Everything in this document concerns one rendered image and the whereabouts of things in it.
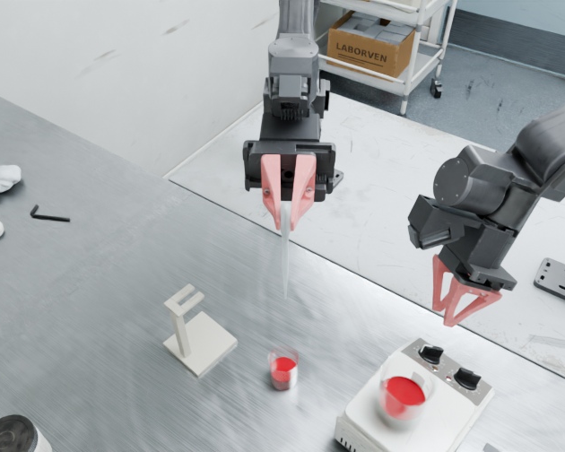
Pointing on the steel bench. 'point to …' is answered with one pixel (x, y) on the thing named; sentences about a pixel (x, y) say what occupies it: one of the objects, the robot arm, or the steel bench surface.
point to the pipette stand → (195, 334)
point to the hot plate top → (443, 416)
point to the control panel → (447, 367)
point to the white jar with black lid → (13, 436)
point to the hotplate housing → (354, 440)
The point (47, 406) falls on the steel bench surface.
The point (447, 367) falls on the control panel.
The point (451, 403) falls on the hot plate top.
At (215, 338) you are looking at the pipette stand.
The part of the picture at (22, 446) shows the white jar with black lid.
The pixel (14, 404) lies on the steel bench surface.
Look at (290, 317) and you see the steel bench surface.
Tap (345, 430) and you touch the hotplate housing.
